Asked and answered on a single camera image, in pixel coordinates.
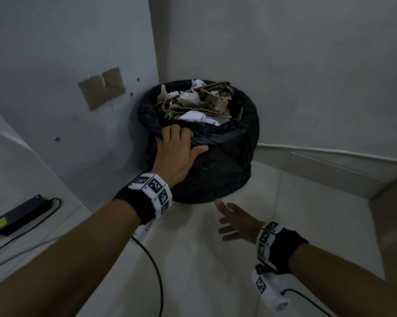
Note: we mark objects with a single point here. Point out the black power adapter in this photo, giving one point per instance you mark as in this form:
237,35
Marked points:
20,214

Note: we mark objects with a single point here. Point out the person's left forearm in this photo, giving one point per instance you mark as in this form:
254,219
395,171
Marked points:
69,260

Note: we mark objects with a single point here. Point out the brown cardboard box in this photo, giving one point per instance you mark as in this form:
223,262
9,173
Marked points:
393,227

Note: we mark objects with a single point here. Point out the black trash bag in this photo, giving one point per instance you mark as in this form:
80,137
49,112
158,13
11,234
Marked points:
218,155

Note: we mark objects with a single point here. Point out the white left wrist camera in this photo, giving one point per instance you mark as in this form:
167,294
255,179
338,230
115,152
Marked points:
141,231

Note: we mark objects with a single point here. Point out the person's right forearm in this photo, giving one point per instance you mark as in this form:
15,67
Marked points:
343,287

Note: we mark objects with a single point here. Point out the wristband with markers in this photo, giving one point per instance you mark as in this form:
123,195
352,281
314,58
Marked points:
142,198
284,247

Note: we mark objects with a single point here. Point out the person's left hand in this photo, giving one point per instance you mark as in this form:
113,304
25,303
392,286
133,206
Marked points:
173,155

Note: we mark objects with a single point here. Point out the left wristband with markers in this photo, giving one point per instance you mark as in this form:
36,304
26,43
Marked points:
142,198

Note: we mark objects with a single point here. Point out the wide brown tape patch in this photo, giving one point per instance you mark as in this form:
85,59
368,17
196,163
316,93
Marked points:
94,94

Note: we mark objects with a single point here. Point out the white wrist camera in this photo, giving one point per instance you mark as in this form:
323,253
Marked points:
141,231
271,290

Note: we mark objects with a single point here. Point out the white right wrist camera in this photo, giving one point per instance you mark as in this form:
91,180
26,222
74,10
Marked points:
271,290

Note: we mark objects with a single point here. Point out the pile of cardboard paper waste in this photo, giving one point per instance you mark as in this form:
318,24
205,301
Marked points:
205,102

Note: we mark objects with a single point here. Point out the person's right hand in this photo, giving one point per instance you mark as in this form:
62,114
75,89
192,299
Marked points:
244,226

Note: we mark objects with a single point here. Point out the right wristband with markers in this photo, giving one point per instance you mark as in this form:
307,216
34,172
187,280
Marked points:
284,247

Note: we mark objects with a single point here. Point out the narrow brown tape patch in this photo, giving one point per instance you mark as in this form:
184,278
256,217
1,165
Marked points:
114,82

